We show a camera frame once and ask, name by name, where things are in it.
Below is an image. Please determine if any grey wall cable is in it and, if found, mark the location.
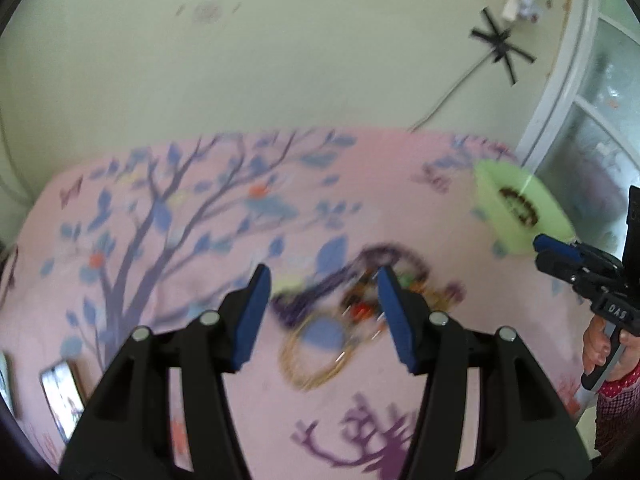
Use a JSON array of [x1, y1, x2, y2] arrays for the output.
[[406, 54, 497, 134]]

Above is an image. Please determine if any white wall plug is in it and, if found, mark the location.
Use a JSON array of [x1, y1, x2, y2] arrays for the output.
[[501, 0, 520, 23]]

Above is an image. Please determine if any dark bead bracelet in tray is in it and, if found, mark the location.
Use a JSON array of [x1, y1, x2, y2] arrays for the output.
[[497, 185, 542, 229]]

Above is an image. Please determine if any red and gold jewelry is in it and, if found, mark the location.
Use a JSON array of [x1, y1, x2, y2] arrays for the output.
[[339, 268, 432, 351]]

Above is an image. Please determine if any red patterned sleeve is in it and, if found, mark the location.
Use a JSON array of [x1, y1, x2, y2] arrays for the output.
[[594, 365, 639, 456]]

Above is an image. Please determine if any white window frame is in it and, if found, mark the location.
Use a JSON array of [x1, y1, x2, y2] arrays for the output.
[[516, 0, 639, 256]]

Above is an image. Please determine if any gold bangle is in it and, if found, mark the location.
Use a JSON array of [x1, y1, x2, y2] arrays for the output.
[[279, 311, 355, 391]]

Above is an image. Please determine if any green plastic tray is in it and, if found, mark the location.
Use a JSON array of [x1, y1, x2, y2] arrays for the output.
[[473, 159, 576, 256]]

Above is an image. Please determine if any black tape cross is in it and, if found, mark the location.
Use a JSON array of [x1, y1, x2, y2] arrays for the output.
[[470, 8, 537, 86]]

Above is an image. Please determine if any smartphone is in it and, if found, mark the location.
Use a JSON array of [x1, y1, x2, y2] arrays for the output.
[[39, 360, 85, 443]]

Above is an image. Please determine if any pink floral bedsheet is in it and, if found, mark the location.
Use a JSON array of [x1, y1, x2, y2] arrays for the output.
[[1, 130, 589, 479]]

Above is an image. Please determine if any person's right hand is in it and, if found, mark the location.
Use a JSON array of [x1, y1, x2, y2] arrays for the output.
[[582, 315, 640, 382]]

